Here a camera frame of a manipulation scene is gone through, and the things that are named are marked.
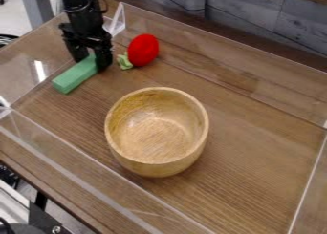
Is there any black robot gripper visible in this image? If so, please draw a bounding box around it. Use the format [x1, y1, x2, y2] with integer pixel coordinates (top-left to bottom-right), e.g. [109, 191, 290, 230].
[58, 8, 112, 72]

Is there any green rectangular stick block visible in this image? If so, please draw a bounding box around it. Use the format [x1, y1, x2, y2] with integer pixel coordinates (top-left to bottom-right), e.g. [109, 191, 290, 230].
[50, 54, 97, 94]

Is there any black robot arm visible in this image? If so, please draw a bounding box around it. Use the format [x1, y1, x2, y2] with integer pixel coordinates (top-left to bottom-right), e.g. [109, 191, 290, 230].
[58, 0, 112, 72]

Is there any light wooden bowl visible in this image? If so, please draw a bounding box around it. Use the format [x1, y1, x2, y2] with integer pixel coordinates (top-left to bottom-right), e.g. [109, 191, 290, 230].
[104, 87, 209, 178]

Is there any red plush strawberry toy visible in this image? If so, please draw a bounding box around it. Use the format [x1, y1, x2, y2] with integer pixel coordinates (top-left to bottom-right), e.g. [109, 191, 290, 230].
[116, 33, 160, 70]

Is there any grey table leg post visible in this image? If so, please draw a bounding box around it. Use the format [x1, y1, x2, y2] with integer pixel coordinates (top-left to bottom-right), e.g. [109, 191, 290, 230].
[21, 0, 53, 29]

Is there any black clamp with cable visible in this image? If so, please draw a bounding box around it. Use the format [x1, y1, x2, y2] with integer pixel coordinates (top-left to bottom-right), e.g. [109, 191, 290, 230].
[0, 202, 73, 234]

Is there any clear acrylic tray wall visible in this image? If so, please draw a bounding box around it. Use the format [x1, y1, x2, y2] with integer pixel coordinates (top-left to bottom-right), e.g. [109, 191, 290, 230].
[0, 7, 327, 234]

